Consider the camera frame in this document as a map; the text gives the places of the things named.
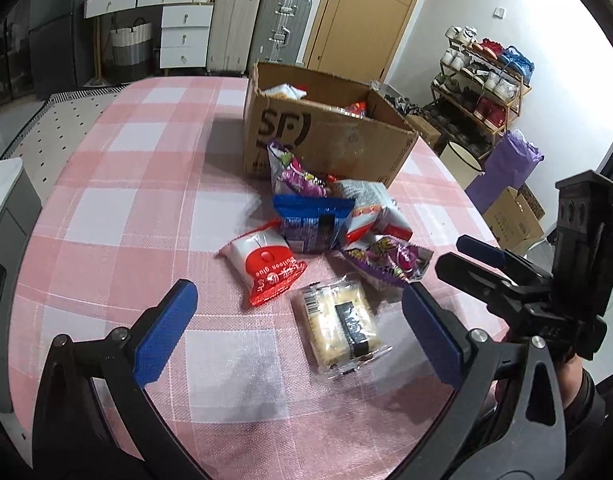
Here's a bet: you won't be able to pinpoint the clear cracker packet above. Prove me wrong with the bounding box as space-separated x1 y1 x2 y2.
291 275 392 376

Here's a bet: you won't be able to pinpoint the grey white laundry basket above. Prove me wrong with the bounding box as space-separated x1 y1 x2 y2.
109 22 153 82

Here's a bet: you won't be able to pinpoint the dark glossy wardrobe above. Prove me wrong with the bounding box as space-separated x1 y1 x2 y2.
0 0 34 111

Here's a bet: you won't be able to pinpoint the wooden shoe rack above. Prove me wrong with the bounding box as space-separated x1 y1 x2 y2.
421 25 534 161

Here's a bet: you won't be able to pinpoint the silver suitcase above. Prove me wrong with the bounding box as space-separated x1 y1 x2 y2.
247 0 313 67

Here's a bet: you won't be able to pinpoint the pile of sneakers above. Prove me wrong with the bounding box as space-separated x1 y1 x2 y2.
369 80 422 117

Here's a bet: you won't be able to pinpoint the cream trash bin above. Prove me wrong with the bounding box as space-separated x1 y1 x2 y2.
439 140 486 189

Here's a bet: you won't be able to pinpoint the purple bag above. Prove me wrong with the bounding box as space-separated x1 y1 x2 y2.
463 130 544 216

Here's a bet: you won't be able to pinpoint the brown cardboard carton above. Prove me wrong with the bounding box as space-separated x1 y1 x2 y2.
483 187 544 256

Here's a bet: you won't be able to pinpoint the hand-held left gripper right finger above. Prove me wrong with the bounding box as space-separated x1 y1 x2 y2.
386 281 584 480

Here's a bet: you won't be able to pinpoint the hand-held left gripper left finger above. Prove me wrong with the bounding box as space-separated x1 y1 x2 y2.
32 278 213 480

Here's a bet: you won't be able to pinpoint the large cardboard box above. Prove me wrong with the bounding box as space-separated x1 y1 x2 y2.
243 61 419 188

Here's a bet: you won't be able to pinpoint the person's right hand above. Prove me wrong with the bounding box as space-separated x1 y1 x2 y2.
555 352 586 412

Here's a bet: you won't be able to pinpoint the person's right forearm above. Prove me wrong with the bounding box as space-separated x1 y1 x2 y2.
569 372 613 480

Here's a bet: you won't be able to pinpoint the purple snack packet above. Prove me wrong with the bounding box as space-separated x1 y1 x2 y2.
266 140 339 198
339 233 434 291

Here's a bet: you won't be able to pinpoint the white drawer cabinet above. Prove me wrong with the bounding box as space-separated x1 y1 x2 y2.
159 5 214 72

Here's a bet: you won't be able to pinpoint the dark grey refrigerator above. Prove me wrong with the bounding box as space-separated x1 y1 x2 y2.
29 0 94 90

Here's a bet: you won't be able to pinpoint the white packet with red circle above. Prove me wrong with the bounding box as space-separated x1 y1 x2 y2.
217 225 307 309

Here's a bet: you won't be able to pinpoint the blue snack packet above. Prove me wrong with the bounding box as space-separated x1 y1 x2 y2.
272 194 355 253

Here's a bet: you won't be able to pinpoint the small cardboard box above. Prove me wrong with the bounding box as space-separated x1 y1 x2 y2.
405 114 443 149

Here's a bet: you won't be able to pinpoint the patterned carton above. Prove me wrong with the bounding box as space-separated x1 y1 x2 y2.
516 182 548 221

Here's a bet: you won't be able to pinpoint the wooden door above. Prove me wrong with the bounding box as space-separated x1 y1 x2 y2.
302 0 432 83

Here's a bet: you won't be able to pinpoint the white red-edged snack packet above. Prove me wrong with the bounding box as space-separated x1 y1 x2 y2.
331 178 414 243

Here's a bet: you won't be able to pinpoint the pink checked tablecloth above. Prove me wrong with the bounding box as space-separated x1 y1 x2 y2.
6 75 512 480

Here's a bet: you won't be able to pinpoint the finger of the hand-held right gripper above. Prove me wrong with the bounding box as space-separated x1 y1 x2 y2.
435 252 530 319
455 235 553 289

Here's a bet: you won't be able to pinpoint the beige suitcase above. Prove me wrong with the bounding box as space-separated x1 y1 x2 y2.
206 0 263 77

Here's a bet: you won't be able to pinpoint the patterned floor rug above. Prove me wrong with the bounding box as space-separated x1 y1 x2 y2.
0 82 132 162

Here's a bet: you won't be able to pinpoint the grey side cabinet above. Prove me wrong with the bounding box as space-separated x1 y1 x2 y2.
0 157 42 413

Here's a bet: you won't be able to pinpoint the rows of assorted shoes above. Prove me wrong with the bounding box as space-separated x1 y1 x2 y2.
422 25 534 158

